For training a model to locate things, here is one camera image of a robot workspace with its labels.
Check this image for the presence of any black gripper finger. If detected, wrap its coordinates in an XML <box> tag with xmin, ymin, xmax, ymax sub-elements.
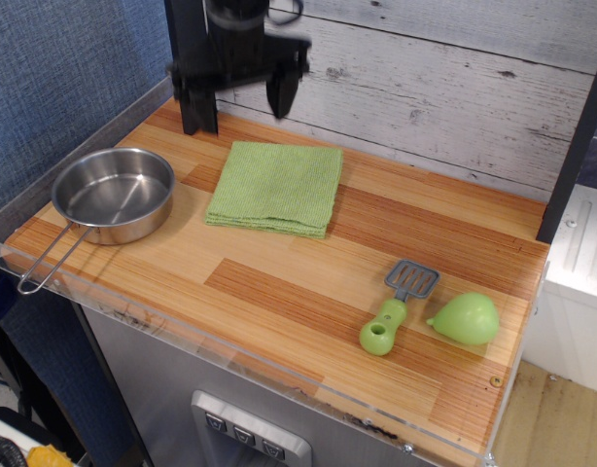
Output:
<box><xmin>179</xmin><ymin>90</ymin><xmax>218</xmax><ymax>134</ymax></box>
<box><xmin>266</xmin><ymin>70</ymin><xmax>300</xmax><ymax>120</ymax></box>

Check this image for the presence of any green grey toy spatula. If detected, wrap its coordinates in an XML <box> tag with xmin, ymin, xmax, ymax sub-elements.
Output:
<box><xmin>359</xmin><ymin>259</ymin><xmax>440</xmax><ymax>356</ymax></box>

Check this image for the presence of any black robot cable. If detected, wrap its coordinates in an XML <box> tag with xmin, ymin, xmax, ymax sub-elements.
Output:
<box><xmin>266</xmin><ymin>0</ymin><xmax>305</xmax><ymax>28</ymax></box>

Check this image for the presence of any dark left shelf post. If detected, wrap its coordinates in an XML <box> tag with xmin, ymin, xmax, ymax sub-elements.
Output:
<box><xmin>163</xmin><ymin>0</ymin><xmax>218</xmax><ymax>136</ymax></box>

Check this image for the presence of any clear acrylic table guard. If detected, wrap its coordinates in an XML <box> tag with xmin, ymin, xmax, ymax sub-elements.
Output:
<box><xmin>0</xmin><ymin>67</ymin><xmax>552</xmax><ymax>467</ymax></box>

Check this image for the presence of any yellow object at bottom left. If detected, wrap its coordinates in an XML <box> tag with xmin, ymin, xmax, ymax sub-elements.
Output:
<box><xmin>26</xmin><ymin>445</ymin><xmax>76</xmax><ymax>467</ymax></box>

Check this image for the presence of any silver button control panel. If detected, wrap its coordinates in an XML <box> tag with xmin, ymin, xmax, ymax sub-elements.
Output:
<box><xmin>191</xmin><ymin>390</ymin><xmax>312</xmax><ymax>466</ymax></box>

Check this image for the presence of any green toy pear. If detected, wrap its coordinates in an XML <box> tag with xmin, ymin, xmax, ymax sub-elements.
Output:
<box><xmin>426</xmin><ymin>292</ymin><xmax>500</xmax><ymax>345</ymax></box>

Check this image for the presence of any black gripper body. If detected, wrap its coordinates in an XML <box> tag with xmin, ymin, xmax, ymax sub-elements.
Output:
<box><xmin>168</xmin><ymin>22</ymin><xmax>311</xmax><ymax>95</ymax></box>

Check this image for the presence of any dark shelf post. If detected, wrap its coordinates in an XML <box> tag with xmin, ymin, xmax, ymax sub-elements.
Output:
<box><xmin>163</xmin><ymin>0</ymin><xmax>218</xmax><ymax>136</ymax></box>
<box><xmin>536</xmin><ymin>72</ymin><xmax>597</xmax><ymax>244</ymax></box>

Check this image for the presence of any white side cabinet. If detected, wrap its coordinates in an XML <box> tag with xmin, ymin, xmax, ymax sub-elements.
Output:
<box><xmin>522</xmin><ymin>185</ymin><xmax>597</xmax><ymax>391</ymax></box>

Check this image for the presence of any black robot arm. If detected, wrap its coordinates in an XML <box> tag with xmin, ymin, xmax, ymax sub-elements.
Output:
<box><xmin>164</xmin><ymin>1</ymin><xmax>311</xmax><ymax>135</ymax></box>

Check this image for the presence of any steel pan with wire handle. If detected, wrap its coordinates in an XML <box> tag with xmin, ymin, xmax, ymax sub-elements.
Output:
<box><xmin>17</xmin><ymin>147</ymin><xmax>176</xmax><ymax>296</ymax></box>

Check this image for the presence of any green cloth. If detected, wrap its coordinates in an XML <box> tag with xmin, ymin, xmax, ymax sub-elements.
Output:
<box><xmin>204</xmin><ymin>141</ymin><xmax>343</xmax><ymax>239</ymax></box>

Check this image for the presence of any dark right shelf post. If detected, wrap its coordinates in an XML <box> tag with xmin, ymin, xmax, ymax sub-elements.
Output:
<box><xmin>536</xmin><ymin>72</ymin><xmax>597</xmax><ymax>244</ymax></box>

